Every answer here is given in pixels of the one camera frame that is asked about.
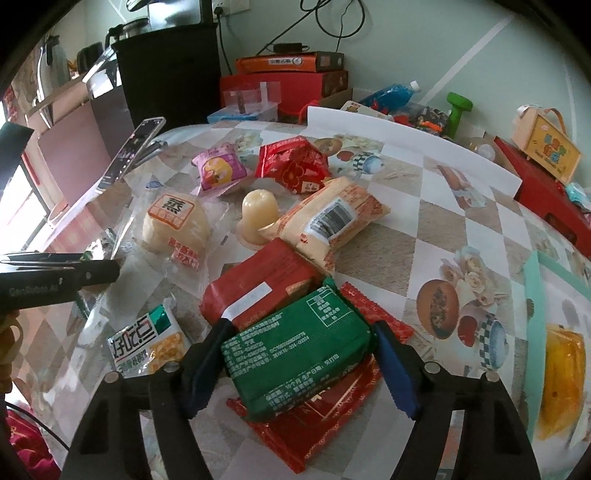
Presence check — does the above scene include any toy brick pile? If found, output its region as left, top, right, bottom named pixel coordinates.
left=392, top=104, right=451, bottom=134

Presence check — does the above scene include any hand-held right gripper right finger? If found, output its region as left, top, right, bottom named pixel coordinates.
left=372, top=319, right=541, bottom=480

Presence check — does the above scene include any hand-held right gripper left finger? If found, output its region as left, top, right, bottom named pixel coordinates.
left=60, top=318, right=236, bottom=480

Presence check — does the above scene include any steel thermos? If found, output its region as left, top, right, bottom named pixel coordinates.
left=44, top=39, right=70, bottom=88

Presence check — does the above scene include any clear plastic ball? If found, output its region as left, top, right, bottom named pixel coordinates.
left=468, top=138, right=497, bottom=160

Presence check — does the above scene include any red patterned cloth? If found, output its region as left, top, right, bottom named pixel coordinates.
left=0, top=406, right=61, bottom=480

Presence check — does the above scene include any black looped cable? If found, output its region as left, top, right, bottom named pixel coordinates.
left=300, top=0, right=370, bottom=40

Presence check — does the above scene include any dark red snack packet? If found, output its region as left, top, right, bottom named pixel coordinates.
left=199, top=239, right=326, bottom=326

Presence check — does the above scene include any white and green packet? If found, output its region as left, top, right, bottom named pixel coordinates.
left=105, top=295, right=190, bottom=377

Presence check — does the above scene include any person's left hand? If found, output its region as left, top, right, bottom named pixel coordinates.
left=0, top=313, right=25, bottom=394

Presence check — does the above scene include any orange flat box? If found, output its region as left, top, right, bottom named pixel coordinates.
left=236, top=52, right=345, bottom=75

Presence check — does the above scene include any steel kettle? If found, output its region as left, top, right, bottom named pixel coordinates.
left=108, top=17, right=151, bottom=47

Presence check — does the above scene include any green snack packet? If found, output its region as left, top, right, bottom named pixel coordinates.
left=221, top=277, right=375, bottom=421

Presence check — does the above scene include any steamed cake clear packet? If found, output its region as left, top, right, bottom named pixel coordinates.
left=117, top=189, right=232, bottom=284

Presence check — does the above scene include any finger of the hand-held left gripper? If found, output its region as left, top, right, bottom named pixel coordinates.
left=0, top=121, right=36, bottom=186
left=0, top=251, right=122, bottom=291

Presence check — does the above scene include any pink snack packet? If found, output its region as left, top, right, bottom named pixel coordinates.
left=191, top=143, right=250, bottom=197

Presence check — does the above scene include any orange handled gift box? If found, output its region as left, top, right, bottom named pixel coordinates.
left=512, top=105, right=583, bottom=183

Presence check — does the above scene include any yellow biscuit pack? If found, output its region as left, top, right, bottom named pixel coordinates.
left=276, top=176, right=391, bottom=273

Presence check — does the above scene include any thin black cable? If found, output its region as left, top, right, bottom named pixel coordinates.
left=0, top=401, right=70, bottom=449

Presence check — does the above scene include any green dumbbell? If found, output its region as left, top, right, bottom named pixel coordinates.
left=445, top=92, right=475, bottom=139

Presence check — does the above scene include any red patterned packet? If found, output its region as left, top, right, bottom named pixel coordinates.
left=226, top=282, right=415, bottom=474

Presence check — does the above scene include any blue liquid bottle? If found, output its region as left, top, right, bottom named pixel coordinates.
left=358, top=80, right=423, bottom=112

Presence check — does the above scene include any black smartphone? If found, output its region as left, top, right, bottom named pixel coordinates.
left=95, top=116, right=167, bottom=195

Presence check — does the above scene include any pale jelly cup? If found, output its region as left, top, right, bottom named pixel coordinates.
left=236, top=189, right=281, bottom=250

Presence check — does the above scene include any blue wipes packet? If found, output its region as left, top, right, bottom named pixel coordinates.
left=566, top=182, right=591, bottom=208

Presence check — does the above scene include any red gift box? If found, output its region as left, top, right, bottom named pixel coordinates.
left=494, top=136, right=591, bottom=259

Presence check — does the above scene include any mint green box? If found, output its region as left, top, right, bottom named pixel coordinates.
left=524, top=251, right=591, bottom=446

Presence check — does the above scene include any wall socket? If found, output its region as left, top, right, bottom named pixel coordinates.
left=212, top=0, right=250, bottom=17

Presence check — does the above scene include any beige cake clear packet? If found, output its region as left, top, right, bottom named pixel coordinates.
left=538, top=323, right=587, bottom=441

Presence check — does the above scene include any stack of red orange boxes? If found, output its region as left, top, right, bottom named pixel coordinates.
left=219, top=70, right=349, bottom=123

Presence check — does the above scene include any red crinkled snack packet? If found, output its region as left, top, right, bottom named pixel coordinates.
left=254, top=136, right=333, bottom=197

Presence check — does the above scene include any printed card box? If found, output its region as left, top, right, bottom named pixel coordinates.
left=341, top=100, right=393, bottom=118

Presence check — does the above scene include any blue plastic tray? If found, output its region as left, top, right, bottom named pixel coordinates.
left=207, top=107, right=278, bottom=124

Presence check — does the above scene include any clear plastic container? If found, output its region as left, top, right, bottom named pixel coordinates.
left=223, top=82, right=281, bottom=116

